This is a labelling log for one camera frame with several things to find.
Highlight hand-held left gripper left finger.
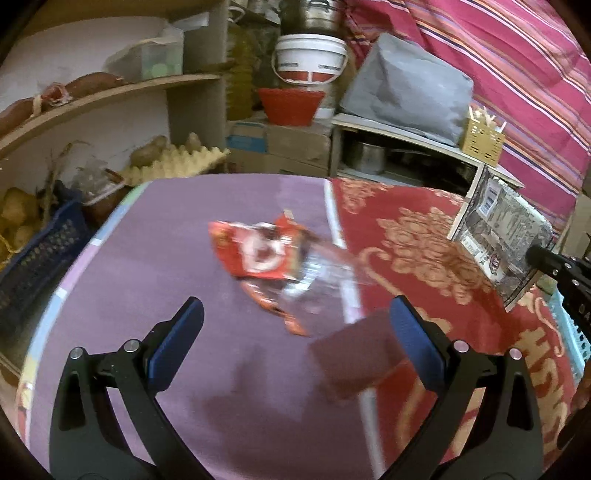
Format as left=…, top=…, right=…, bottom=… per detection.
left=48, top=296, right=205, bottom=480

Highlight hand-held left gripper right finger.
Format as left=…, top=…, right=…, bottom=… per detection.
left=389, top=296, right=546, bottom=480

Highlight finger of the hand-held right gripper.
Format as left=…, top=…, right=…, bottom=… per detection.
left=526, top=244, right=578, bottom=278

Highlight silver printed packet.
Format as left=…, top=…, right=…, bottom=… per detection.
left=447, top=173, right=557, bottom=312

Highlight light blue plastic basket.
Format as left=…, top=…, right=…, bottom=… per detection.
left=547, top=288, right=591, bottom=384

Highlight clear plastic wrapper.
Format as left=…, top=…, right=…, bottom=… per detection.
left=277, top=240, right=370, bottom=337

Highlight red snack wrapper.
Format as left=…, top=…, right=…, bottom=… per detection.
left=208, top=210, right=310, bottom=337

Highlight purple blanket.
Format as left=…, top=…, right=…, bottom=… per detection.
left=14, top=173, right=384, bottom=480

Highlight red floral blanket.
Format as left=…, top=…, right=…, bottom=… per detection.
left=330, top=178, right=583, bottom=480

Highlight yellow plastic basket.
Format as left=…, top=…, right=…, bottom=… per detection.
left=460, top=115, right=507, bottom=167

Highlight bunch of pale sticks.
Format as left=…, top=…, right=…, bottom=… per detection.
left=466, top=105, right=509, bottom=131

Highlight dark blue crate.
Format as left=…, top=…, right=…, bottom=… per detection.
left=0, top=187, right=93, bottom=324

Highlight brown basket with plastic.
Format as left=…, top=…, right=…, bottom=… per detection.
left=74, top=159, right=127, bottom=222

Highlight yellow egg tray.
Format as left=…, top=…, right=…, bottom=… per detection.
left=121, top=145, right=232, bottom=185

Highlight pink striped cloth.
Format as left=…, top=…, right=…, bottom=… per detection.
left=346, top=0, right=591, bottom=232

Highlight small steel pot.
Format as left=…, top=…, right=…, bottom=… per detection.
left=348, top=141, right=387, bottom=175

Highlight large potato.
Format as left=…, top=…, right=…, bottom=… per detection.
left=129, top=135, right=169, bottom=167

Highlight grey wooden cabinet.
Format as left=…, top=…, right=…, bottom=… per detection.
left=330, top=113, right=525, bottom=241

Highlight net bag of potatoes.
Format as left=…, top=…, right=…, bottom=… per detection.
left=0, top=187, right=44, bottom=259

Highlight dried plant stalks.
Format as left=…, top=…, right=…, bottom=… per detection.
left=44, top=141, right=90, bottom=217

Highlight teal box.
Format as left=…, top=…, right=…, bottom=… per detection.
left=226, top=121, right=269, bottom=153

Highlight wooden shelf unit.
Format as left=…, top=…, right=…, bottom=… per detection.
left=0, top=0, right=232, bottom=185

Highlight brown cardboard box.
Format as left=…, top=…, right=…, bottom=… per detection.
left=265, top=124, right=333, bottom=176

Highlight red plastic basket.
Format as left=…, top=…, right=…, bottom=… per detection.
left=257, top=88, right=326, bottom=126

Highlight sweet potato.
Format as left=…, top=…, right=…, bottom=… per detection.
left=0, top=97, right=44, bottom=134
left=65, top=71, right=130, bottom=97

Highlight yellow oil jug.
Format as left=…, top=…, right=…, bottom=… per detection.
left=226, top=7, right=259, bottom=121

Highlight clear plastic container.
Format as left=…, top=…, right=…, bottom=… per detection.
left=106, top=25, right=185, bottom=84

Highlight white plastic bucket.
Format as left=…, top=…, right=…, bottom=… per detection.
left=271, top=33, right=348, bottom=86

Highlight large steel pot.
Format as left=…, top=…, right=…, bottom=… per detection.
left=279, top=0, right=345, bottom=38

